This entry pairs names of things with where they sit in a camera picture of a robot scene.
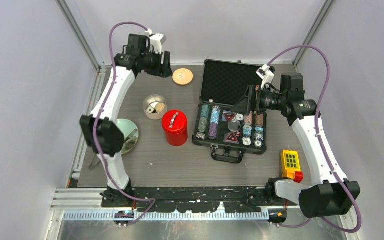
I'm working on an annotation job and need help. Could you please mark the sushi roll piece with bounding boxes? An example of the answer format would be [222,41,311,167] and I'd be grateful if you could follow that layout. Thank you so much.
[146,102,158,114]

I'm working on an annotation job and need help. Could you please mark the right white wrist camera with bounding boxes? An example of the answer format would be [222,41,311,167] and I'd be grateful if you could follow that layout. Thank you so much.
[256,64,275,89]

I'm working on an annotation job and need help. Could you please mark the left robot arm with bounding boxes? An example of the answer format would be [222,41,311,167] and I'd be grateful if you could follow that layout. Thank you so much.
[79,33,173,207]

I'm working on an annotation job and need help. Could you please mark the yellow toy block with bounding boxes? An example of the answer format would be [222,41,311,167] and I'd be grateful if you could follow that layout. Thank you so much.
[280,149,304,183]

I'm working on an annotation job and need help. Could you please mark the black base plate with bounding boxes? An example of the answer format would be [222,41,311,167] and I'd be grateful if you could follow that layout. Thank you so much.
[100,186,295,214]

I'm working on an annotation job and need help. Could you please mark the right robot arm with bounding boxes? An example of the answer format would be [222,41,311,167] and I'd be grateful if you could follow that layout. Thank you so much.
[230,73,361,219]

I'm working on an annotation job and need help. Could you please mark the black poker chip case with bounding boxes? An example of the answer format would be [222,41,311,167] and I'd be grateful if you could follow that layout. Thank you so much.
[192,59,267,164]

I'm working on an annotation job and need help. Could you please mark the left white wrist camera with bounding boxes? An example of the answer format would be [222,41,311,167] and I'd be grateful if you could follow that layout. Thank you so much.
[145,28,167,55]

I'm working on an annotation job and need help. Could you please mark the red round lid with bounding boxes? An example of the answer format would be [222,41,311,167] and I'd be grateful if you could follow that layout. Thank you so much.
[161,109,188,135]

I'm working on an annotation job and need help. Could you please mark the pale green plate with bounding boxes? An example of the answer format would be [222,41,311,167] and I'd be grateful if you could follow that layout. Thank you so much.
[116,118,139,155]

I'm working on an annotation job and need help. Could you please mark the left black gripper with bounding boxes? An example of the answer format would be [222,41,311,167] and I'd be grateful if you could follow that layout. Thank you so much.
[140,47,173,78]

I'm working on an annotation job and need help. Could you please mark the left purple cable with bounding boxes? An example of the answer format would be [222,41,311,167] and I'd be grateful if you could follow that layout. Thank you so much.
[91,21,157,227]

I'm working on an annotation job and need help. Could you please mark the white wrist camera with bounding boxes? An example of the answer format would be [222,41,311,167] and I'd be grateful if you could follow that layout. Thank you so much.
[256,64,275,89]
[145,28,167,55]

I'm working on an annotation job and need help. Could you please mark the round metal tin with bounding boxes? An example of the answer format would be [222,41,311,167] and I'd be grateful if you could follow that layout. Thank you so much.
[142,94,168,120]

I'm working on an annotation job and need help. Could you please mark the red cylindrical container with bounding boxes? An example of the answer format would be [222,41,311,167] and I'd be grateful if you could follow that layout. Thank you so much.
[161,110,188,147]

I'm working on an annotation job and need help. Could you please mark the beige dumpling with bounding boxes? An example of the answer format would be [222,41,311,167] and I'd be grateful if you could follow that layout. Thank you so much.
[154,102,166,114]

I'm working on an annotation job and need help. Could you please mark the cream round lid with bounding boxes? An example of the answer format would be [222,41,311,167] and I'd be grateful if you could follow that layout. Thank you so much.
[172,68,194,86]

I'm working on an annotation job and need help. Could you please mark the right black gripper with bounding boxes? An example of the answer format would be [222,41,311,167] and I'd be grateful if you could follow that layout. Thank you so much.
[230,84,288,116]

